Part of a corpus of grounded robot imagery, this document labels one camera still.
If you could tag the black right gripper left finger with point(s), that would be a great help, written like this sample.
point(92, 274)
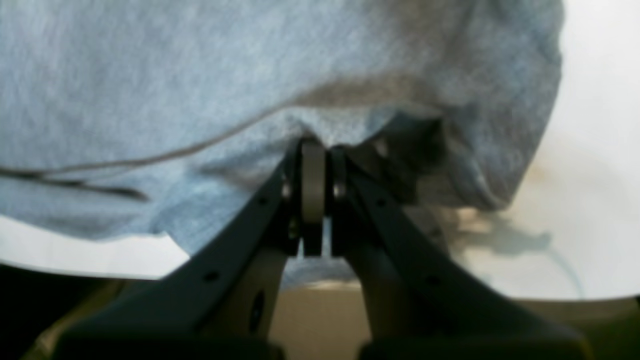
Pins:
point(217, 306)

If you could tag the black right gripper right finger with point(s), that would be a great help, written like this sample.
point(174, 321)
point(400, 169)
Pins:
point(420, 305)

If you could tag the grey t-shirt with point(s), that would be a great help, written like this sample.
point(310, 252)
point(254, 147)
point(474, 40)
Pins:
point(122, 117)

